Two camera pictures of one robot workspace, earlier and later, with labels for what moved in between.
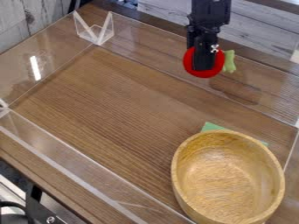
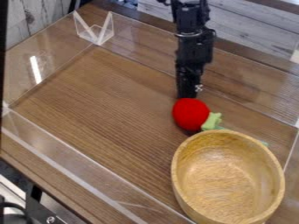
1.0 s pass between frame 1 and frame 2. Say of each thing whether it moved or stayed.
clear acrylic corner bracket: stayed
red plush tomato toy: moved
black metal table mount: stayed
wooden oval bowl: stayed
